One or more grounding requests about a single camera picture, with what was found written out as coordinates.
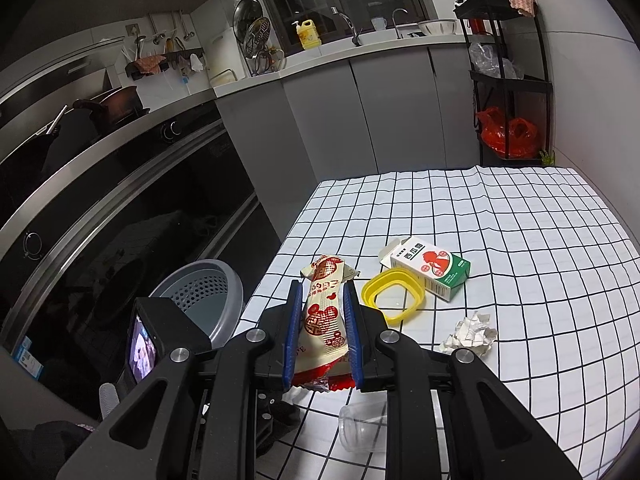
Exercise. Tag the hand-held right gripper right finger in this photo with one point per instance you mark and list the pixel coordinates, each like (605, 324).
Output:
(354, 340)

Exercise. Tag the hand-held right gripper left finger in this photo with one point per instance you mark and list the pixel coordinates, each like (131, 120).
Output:
(294, 330)

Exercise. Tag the cream red snack wrapper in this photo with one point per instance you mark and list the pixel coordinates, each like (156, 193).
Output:
(325, 320)

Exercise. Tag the grey perforated basket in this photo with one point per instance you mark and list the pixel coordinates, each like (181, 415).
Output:
(200, 295)

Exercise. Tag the clear plastic cup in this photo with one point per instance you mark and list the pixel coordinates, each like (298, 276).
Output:
(360, 425)

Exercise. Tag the white green cardboard box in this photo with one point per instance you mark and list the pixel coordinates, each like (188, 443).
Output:
(440, 270)

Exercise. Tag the crumpled white paper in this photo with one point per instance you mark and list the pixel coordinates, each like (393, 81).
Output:
(470, 335)

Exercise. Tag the black steel cooker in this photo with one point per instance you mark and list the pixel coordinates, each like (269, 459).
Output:
(150, 200)

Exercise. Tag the blue white small boxes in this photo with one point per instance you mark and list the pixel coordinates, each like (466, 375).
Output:
(27, 360)

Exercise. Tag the white black checked tablecloth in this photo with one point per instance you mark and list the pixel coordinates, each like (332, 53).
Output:
(525, 240)

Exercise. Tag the dark wok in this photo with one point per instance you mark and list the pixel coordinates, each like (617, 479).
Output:
(115, 102)

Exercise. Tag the grey kitchen cabinets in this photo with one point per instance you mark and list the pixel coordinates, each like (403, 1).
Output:
(390, 110)

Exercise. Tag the red plastic bag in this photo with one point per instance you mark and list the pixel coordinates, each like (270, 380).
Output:
(495, 135)

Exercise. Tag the pink cloth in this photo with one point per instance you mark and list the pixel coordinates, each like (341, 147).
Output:
(150, 64)

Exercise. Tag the green vegetable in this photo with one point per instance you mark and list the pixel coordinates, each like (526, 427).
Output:
(547, 156)

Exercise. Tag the range hood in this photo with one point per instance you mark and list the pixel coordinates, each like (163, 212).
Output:
(50, 75)

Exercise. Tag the white cutting board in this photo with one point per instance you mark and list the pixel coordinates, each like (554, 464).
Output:
(222, 55)

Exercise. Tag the yellow detergent bottle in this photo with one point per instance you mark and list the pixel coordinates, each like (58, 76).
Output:
(307, 35)

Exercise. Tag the black metal shelf rack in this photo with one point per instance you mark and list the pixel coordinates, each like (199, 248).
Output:
(500, 82)

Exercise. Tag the patterned round plate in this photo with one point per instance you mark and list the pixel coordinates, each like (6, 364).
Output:
(259, 35)

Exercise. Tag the steel kitchen faucet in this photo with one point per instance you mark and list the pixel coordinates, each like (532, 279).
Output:
(350, 22)

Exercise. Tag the thin curved faucet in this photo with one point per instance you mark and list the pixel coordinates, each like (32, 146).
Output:
(398, 27)

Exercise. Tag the white cup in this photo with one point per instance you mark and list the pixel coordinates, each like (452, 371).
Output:
(378, 24)

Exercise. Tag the black utensil rail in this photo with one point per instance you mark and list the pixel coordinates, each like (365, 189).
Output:
(175, 57)

